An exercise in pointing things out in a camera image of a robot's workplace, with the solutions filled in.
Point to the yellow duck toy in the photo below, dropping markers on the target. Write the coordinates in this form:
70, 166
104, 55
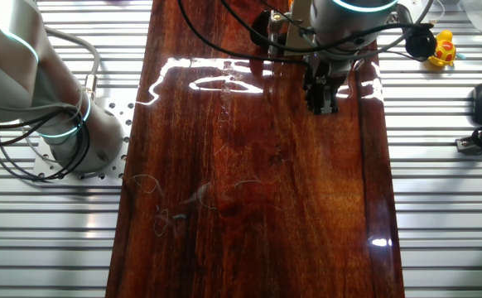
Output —
441, 49

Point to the cream wooden box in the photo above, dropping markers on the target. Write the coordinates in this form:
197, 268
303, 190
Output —
297, 29

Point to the wrist camera with gray bracket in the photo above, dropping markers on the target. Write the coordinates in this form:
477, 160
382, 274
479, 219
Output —
421, 43

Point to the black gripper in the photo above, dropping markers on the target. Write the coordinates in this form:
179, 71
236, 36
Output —
328, 72

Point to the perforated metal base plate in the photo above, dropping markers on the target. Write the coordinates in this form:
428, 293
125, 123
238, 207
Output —
117, 165

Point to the cyan plastic straw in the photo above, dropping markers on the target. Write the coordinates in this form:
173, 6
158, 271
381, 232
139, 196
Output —
460, 55

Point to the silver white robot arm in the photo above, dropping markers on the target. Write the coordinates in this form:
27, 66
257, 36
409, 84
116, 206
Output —
9, 83

